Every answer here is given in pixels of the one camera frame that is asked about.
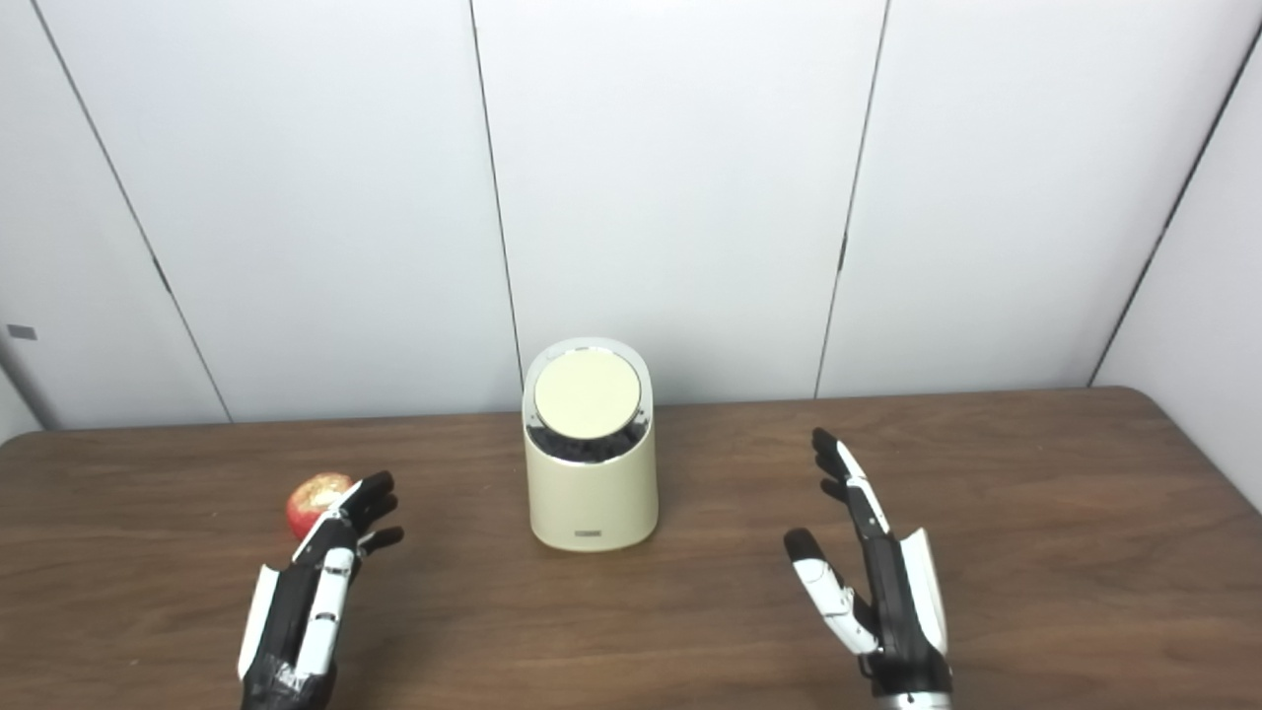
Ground cream-colored bin body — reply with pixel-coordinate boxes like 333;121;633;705
522;337;660;552

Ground red apple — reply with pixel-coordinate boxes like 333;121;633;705
286;472;354;540

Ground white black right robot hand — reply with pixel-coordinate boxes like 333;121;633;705
784;427;955;699

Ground cream round bin lid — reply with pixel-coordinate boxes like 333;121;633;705
533;350;643;441

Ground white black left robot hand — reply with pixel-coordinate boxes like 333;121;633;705
237;470;405;710

